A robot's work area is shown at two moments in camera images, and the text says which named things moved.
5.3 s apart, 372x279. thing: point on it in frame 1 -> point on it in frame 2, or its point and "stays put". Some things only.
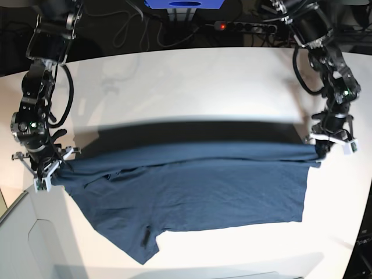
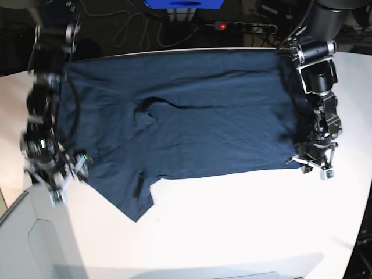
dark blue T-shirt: x=133 y=195 -> x=136 y=119
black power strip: x=263 y=28 stays put
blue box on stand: x=203 y=4 stays put
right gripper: x=335 y=128 -> x=318 y=154
